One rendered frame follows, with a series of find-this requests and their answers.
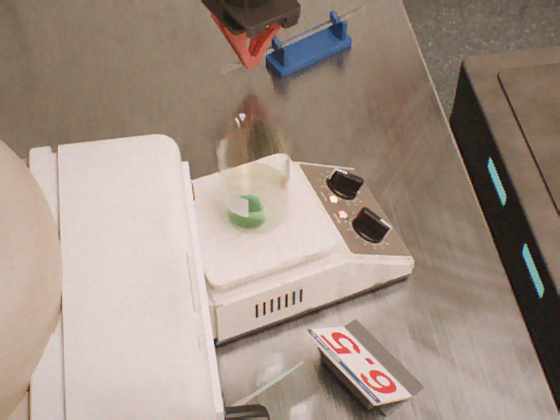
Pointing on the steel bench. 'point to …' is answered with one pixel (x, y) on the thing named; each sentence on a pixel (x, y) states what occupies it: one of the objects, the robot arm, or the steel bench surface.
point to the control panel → (390, 246)
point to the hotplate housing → (300, 286)
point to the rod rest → (309, 48)
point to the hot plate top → (272, 241)
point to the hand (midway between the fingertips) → (250, 59)
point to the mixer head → (105, 287)
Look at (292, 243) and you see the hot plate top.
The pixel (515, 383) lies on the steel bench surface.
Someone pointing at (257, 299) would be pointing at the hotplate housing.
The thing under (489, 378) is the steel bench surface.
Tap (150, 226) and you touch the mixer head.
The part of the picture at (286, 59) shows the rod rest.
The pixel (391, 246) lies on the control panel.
